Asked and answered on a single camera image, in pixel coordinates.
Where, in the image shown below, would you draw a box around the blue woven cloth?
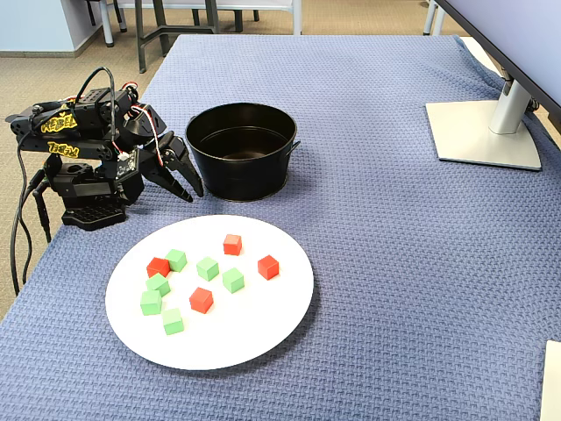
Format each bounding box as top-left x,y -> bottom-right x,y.
0,33 -> 561,421

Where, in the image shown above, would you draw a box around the silver monitor stand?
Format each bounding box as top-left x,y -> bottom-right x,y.
424,72 -> 544,172

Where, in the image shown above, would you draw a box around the computer monitor screen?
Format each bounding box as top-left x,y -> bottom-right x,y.
436,0 -> 561,111

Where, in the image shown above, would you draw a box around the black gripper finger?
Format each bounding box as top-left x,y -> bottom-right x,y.
162,134 -> 205,197
142,153 -> 194,203

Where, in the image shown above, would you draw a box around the thin black camera cable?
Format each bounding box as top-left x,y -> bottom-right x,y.
8,65 -> 122,299

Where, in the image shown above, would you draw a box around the black usb cable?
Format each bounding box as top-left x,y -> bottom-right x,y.
32,188 -> 53,245

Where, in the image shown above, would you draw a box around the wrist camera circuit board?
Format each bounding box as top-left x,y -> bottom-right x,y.
114,146 -> 140,181

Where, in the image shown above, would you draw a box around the green cube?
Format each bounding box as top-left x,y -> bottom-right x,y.
221,267 -> 245,294
145,272 -> 172,298
139,289 -> 164,317
195,256 -> 220,282
165,248 -> 188,274
161,307 -> 185,337

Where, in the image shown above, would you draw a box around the white table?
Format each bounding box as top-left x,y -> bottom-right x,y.
98,0 -> 304,48

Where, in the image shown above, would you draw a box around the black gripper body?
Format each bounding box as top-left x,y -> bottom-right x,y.
124,103 -> 170,173

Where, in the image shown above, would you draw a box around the white flat panel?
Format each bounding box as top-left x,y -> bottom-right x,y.
539,339 -> 561,421

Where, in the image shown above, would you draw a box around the black metal bucket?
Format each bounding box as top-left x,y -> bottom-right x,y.
184,102 -> 302,203

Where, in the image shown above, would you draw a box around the white round plate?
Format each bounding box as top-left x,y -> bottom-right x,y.
104,214 -> 316,372

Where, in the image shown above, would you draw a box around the black chair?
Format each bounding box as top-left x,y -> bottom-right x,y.
191,7 -> 260,32
85,0 -> 129,32

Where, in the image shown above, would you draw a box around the black power cable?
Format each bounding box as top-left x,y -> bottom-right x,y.
11,168 -> 47,286

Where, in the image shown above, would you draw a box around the grey metal table frame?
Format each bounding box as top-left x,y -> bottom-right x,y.
133,0 -> 220,75

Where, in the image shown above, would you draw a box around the white table legs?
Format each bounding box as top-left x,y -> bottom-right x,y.
422,0 -> 447,37

